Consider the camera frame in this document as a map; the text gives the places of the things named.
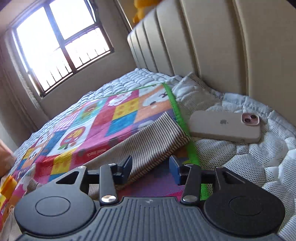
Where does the pink smartphone in case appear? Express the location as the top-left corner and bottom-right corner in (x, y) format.
(188, 110), (261, 144)

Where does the colourful cartoon play mat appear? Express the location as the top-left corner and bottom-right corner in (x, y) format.
(1, 83), (199, 224)

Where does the beige striped knit garment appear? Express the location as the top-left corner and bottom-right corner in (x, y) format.
(85, 112), (190, 198)

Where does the yellow plush toy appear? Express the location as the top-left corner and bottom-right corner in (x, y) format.
(133, 0), (162, 24)

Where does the person's hand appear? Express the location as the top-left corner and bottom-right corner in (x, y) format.
(0, 140), (16, 177)

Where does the beige padded headboard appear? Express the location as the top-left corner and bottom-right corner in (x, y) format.
(127, 1), (295, 122)

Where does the brown framed window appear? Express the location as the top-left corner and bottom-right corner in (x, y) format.
(12, 1), (114, 97)

